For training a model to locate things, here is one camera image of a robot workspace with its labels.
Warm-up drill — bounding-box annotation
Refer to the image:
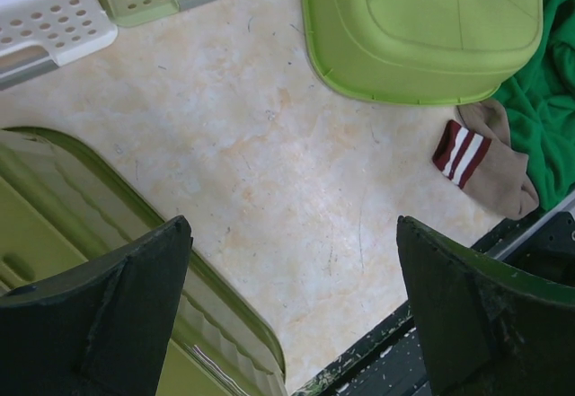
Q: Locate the beige striped sock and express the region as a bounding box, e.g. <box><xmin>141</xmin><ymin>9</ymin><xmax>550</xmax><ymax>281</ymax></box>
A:
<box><xmin>432</xmin><ymin>99</ymin><xmax>539</xmax><ymax>220</ymax></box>

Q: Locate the aluminium base extrusion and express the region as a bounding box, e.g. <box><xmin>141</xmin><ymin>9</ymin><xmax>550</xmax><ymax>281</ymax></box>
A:
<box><xmin>485</xmin><ymin>194</ymin><xmax>574</xmax><ymax>260</ymax></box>

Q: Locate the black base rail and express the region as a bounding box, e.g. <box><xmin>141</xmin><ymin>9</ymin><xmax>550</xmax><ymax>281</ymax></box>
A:
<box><xmin>303</xmin><ymin>212</ymin><xmax>574</xmax><ymax>395</ymax></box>

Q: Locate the green plastic tub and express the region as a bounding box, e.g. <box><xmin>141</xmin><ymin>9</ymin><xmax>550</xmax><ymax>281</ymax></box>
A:
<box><xmin>1</xmin><ymin>128</ymin><xmax>287</xmax><ymax>395</ymax></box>

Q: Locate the green tub lid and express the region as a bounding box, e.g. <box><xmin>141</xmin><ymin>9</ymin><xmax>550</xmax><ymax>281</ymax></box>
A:
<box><xmin>301</xmin><ymin>0</ymin><xmax>543</xmax><ymax>106</ymax></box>

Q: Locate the white basket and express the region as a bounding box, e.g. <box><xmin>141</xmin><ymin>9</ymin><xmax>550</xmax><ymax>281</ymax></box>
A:
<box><xmin>1</xmin><ymin>0</ymin><xmax>118</xmax><ymax>90</ymax></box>

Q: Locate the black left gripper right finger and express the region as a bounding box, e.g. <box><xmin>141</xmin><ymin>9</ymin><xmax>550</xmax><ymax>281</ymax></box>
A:
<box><xmin>396</xmin><ymin>215</ymin><xmax>574</xmax><ymax>395</ymax></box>

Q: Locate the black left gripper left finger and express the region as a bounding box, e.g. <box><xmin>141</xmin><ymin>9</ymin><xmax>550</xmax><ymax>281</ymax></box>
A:
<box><xmin>1</xmin><ymin>216</ymin><xmax>192</xmax><ymax>395</ymax></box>

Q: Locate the green cloth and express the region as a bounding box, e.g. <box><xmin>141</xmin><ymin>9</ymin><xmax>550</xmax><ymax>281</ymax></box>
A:
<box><xmin>495</xmin><ymin>0</ymin><xmax>574</xmax><ymax>211</ymax></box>

